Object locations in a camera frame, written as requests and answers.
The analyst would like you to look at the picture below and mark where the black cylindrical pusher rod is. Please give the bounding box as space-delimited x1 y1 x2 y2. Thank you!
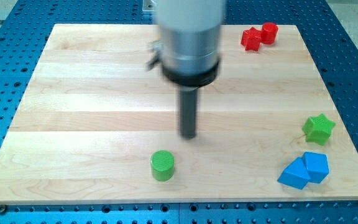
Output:
179 86 198 139

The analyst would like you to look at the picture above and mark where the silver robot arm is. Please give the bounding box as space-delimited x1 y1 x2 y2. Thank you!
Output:
147 0 226 139

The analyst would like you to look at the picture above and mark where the red star block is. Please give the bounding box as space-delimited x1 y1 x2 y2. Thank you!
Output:
241 27 262 51

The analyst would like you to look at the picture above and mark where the green star block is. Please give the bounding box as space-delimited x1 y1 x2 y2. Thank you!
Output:
302 114 336 146

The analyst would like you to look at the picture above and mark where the green cylinder block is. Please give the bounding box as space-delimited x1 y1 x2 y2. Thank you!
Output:
150 150 175 182

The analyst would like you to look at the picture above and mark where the light wooden board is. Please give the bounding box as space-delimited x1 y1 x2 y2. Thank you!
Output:
0 24 358 205

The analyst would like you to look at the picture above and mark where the red cylinder block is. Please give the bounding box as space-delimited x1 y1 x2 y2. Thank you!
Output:
261 22 278 45

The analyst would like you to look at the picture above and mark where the blue triangular block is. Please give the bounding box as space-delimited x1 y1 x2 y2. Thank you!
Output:
277 157 311 190

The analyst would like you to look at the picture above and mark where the blue cube block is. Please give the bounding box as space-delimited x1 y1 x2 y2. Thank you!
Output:
302 152 329 184

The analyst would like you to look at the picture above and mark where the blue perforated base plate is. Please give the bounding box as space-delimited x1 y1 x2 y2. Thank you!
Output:
0 0 358 223

